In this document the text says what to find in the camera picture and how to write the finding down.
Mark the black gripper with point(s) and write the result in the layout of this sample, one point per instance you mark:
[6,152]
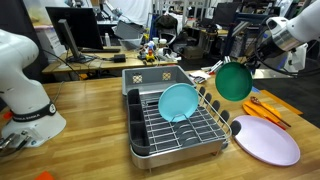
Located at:
[263,51]

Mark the dark green plate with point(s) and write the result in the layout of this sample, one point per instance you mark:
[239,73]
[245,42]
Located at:
[233,81]

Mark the orange plate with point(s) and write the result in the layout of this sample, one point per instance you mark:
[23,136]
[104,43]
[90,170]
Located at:
[253,108]

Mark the light blue plate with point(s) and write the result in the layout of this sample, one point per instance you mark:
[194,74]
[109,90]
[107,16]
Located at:
[178,101]

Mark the large lilac plate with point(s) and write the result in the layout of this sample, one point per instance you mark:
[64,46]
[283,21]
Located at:
[266,140]

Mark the blue tape patch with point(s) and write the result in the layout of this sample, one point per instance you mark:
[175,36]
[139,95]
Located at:
[255,89]

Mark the wooden spoon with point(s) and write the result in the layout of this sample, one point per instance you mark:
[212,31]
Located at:
[255,100]

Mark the small white box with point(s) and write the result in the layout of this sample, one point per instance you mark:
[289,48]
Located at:
[200,76]

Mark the black office chair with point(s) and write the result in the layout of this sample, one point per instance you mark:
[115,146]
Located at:
[166,26]

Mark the colourful toy figure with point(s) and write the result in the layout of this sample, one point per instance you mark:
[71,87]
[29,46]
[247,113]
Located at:
[150,55]

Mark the grey plastic bin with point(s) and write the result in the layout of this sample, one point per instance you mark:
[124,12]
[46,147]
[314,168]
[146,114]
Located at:
[150,78]

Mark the clear plastic tub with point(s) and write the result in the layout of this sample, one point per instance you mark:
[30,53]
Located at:
[131,44]

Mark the grey tilted case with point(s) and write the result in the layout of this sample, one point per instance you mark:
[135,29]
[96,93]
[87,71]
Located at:
[128,30]

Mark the white fabric sheet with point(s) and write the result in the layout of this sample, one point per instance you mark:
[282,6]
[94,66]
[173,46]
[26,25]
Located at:
[131,11]

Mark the black power adapter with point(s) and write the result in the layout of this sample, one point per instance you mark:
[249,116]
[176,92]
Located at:
[119,58]

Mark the small clear bottle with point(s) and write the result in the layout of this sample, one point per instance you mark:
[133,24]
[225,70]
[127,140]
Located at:
[107,40]

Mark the wooden background desk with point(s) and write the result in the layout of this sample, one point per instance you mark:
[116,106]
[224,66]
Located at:
[100,65]

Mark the black keyboard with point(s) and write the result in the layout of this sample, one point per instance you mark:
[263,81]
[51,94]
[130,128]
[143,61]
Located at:
[100,50]

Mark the black computer monitor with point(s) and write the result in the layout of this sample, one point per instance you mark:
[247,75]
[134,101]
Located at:
[80,26]

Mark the small orange object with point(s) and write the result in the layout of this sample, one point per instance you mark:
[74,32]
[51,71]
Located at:
[44,176]

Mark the small orange tag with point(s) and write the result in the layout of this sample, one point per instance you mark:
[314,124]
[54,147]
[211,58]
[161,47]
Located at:
[8,115]

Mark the metal table clamp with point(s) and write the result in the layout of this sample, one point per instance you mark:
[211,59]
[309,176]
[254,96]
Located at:
[11,143]

